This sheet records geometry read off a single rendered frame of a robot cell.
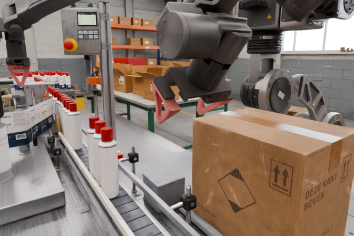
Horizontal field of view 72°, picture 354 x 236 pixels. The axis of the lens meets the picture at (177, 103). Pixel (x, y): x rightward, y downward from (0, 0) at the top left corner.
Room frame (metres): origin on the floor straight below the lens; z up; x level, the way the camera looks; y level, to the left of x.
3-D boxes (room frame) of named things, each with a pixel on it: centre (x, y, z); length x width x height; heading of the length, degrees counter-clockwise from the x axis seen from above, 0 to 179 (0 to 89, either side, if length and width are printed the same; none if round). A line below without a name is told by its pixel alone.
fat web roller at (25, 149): (0.98, 0.64, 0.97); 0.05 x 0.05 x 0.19
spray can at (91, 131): (0.78, 0.27, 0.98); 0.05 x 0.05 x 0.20
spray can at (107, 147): (0.66, 0.20, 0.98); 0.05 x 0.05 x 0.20
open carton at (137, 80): (3.19, 0.38, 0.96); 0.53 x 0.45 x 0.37; 127
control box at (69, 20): (1.11, 0.40, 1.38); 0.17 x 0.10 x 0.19; 89
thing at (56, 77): (3.08, 1.71, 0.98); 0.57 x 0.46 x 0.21; 124
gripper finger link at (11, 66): (0.87, 0.55, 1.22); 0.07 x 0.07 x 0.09; 35
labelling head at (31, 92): (1.27, 0.72, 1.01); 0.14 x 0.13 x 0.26; 34
